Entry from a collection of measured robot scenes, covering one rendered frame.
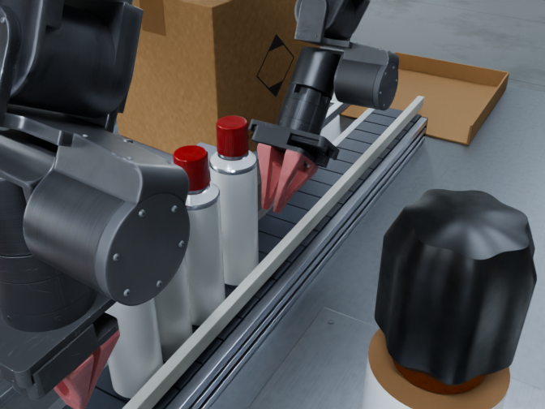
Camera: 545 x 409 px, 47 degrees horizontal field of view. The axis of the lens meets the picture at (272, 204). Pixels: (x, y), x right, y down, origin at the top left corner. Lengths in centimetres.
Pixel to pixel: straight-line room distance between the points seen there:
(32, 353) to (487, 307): 25
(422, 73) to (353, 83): 77
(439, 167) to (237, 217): 52
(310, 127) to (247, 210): 14
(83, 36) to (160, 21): 66
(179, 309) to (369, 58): 36
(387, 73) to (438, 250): 44
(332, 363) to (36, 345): 36
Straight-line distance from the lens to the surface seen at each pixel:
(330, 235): 85
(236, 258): 72
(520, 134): 129
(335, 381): 65
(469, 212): 36
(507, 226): 35
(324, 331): 70
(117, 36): 36
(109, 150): 30
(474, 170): 113
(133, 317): 57
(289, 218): 87
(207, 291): 67
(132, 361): 60
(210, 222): 62
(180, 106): 103
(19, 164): 34
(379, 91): 74
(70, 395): 46
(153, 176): 29
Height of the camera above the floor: 137
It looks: 33 degrees down
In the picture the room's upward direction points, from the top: straight up
